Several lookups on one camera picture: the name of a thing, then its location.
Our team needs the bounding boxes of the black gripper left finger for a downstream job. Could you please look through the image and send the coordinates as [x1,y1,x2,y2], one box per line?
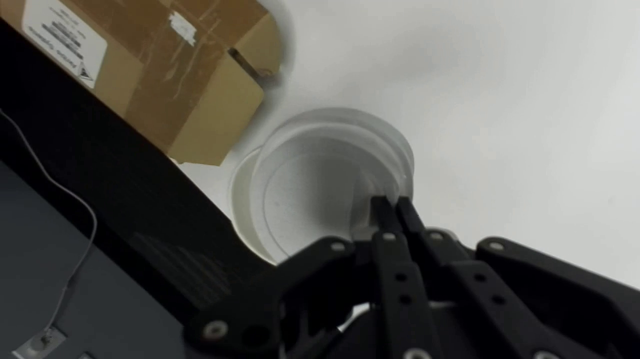
[180,194,435,359]

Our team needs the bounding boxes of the thin white floor cable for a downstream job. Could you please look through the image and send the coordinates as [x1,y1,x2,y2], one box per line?
[0,108,100,336]

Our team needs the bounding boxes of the small metal floor plate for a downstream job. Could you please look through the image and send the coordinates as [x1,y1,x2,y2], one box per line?
[10,324,68,359]

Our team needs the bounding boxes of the brown cardboard box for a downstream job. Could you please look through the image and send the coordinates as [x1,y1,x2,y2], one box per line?
[0,0,283,168]

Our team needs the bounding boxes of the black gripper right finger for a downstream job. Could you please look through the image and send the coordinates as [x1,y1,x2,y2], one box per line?
[395,196,640,359]

